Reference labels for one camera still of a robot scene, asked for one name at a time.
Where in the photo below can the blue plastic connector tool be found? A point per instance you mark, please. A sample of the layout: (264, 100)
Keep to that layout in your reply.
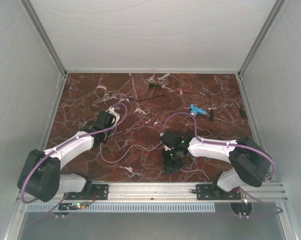
(194, 110)

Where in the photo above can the black zip tie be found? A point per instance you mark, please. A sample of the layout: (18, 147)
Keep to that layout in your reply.
(146, 99)

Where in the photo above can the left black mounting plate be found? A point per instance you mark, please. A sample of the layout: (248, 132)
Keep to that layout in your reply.
(91, 192)

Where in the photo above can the black mounting plate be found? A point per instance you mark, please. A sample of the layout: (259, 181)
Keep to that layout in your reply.
(205, 192)
(91, 192)

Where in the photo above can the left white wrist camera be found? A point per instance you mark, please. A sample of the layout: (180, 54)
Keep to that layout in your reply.
(116, 116)

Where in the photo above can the grey slotted cable duct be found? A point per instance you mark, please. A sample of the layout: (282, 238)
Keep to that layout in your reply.
(152, 207)

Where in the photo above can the small black screwdriver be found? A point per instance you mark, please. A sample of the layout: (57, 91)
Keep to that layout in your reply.
(211, 114)

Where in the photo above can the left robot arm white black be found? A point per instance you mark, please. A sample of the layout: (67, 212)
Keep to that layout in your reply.
(42, 169)

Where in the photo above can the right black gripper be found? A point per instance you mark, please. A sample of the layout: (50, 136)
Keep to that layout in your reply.
(170, 167)

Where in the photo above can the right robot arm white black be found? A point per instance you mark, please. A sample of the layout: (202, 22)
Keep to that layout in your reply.
(249, 163)

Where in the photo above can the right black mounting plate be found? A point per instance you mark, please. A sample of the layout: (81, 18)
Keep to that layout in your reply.
(205, 192)

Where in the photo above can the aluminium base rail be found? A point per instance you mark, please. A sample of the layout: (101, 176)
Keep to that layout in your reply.
(181, 192)

